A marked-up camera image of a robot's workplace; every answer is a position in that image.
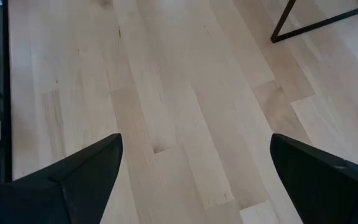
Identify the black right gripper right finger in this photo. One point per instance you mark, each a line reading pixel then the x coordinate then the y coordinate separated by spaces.
pixel 328 193

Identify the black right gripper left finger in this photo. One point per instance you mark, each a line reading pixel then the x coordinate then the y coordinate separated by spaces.
pixel 79 186

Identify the wooden shelf with black legs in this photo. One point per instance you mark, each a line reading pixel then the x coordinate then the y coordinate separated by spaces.
pixel 275 38

